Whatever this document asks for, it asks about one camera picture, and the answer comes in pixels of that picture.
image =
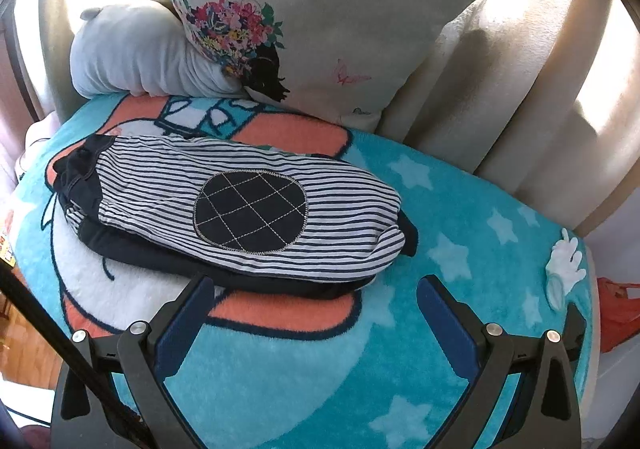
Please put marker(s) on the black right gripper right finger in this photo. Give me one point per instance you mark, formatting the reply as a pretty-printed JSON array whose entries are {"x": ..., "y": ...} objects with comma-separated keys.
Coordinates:
[{"x": 544, "y": 409}]

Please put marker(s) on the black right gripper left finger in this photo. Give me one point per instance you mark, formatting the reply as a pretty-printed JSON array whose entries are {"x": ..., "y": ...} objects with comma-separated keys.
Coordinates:
[{"x": 111, "y": 391}]

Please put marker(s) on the striped navy child pants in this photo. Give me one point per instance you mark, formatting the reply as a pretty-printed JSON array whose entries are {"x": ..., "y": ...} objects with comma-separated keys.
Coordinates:
[{"x": 247, "y": 217}]

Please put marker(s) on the teal cartoon fleece blanket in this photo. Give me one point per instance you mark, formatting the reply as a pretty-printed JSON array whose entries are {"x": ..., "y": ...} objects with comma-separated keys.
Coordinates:
[{"x": 364, "y": 371}]

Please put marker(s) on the red plastic bag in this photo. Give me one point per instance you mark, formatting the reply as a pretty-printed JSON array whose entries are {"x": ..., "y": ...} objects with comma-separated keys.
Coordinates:
[{"x": 619, "y": 313}]

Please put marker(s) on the light grey plush cushion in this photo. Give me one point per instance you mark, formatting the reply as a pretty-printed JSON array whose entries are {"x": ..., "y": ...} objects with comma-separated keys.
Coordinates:
[{"x": 142, "y": 50}]

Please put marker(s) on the beige floral print pillow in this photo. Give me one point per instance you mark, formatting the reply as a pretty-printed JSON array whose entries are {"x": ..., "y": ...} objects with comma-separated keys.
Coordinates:
[{"x": 338, "y": 60}]

